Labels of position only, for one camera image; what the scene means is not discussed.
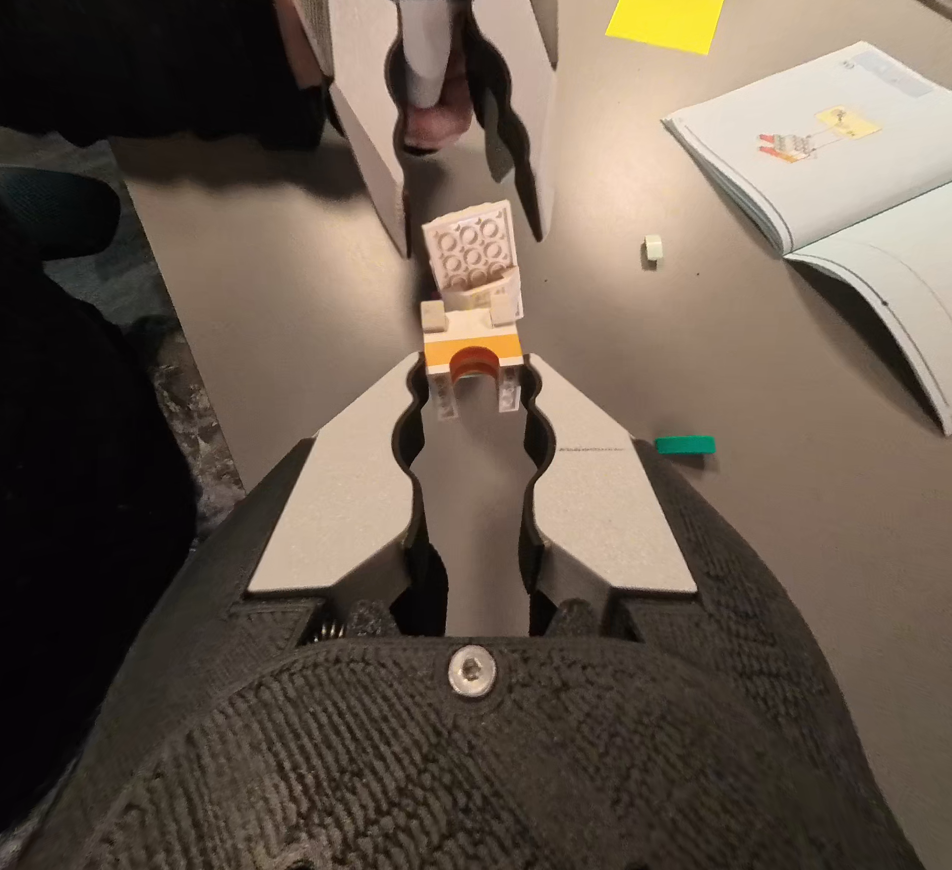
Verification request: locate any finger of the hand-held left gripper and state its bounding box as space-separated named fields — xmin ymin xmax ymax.
xmin=326 ymin=0 xmax=414 ymax=259
xmin=463 ymin=0 xmax=560 ymax=244

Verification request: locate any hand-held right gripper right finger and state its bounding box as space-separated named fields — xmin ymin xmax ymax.
xmin=519 ymin=353 xmax=700 ymax=636

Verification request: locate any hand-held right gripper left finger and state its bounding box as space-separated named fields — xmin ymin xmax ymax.
xmin=246 ymin=353 xmax=449 ymax=636

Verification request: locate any white lego unicorn model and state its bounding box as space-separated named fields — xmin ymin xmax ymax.
xmin=421 ymin=200 xmax=525 ymax=324

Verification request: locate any white orange lego arch piece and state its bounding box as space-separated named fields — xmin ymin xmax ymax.
xmin=420 ymin=297 xmax=531 ymax=423

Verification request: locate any person's left hand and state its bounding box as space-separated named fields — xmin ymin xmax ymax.
xmin=271 ymin=0 xmax=473 ymax=155

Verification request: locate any yellow paper sheet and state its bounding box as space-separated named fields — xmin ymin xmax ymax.
xmin=604 ymin=0 xmax=731 ymax=56

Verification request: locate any open instruction booklet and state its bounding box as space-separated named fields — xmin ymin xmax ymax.
xmin=662 ymin=40 xmax=952 ymax=437

